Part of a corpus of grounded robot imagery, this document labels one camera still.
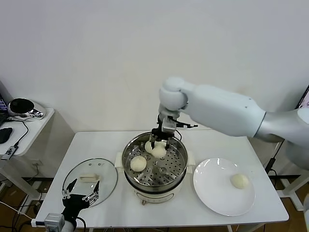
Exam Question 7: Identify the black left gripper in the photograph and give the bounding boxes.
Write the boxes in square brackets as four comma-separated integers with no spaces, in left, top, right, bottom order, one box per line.
[61,178,100,218]

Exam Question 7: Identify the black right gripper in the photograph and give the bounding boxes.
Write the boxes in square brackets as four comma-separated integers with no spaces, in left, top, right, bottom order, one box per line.
[149,113,175,150]

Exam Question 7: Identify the stainless steel steamer basket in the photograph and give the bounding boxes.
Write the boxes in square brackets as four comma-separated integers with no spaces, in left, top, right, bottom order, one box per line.
[121,131,188,188]

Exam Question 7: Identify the stainless steel steamer pot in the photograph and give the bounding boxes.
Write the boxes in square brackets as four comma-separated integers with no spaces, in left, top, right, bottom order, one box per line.
[114,151,196,203]

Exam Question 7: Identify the round glass pot lid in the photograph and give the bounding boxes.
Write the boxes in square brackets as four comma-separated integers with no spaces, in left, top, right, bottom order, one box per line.
[62,158,119,209]

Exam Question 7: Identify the white round plate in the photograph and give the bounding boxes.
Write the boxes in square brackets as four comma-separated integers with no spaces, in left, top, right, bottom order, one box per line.
[192,158,256,217]

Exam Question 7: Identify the white side table with mouse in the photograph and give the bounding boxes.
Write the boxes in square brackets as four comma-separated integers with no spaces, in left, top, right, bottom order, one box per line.
[0,107,74,203]

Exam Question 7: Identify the grey usb adapter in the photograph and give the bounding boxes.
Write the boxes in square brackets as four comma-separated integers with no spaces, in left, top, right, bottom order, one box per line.
[0,145,19,161]

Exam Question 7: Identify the black computer mouse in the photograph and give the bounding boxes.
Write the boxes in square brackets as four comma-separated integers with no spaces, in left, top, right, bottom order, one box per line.
[0,127,14,145]

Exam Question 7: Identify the laptop with dark screen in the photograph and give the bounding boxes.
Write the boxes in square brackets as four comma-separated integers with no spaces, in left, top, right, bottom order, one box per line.
[0,93,9,126]

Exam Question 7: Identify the laptop with bright screen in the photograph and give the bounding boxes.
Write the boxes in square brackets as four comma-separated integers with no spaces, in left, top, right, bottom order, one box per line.
[298,84,309,109]

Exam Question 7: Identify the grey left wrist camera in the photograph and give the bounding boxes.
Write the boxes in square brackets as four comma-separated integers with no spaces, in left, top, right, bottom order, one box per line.
[36,213,65,229]

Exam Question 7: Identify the thin black desk cable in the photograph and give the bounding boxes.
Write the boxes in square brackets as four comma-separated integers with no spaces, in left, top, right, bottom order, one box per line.
[7,117,29,148]

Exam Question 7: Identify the black cable with adapter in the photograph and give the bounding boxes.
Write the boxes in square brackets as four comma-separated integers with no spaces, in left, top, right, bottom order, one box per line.
[265,141,284,179]

